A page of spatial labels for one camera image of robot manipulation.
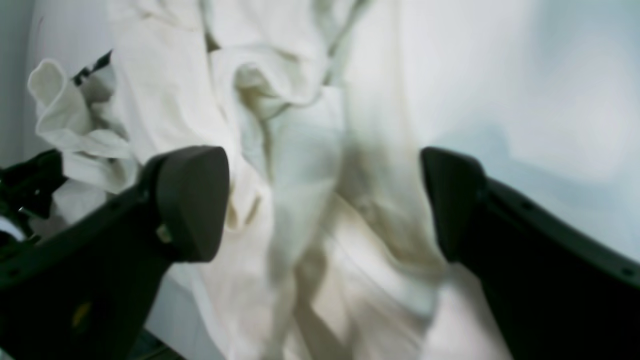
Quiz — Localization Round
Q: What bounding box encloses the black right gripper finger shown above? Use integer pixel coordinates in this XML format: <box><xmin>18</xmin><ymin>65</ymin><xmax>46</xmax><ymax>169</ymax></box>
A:
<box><xmin>421</xmin><ymin>146</ymin><xmax>640</xmax><ymax>360</ymax></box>

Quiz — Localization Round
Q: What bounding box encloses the white printed t-shirt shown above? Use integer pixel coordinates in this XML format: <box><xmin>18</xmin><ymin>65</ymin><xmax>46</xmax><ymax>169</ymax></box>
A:
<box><xmin>27</xmin><ymin>0</ymin><xmax>510</xmax><ymax>360</ymax></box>

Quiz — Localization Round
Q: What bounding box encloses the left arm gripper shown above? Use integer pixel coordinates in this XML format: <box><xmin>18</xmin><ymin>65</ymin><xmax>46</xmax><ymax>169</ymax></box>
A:
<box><xmin>0</xmin><ymin>146</ymin><xmax>230</xmax><ymax>360</ymax></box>

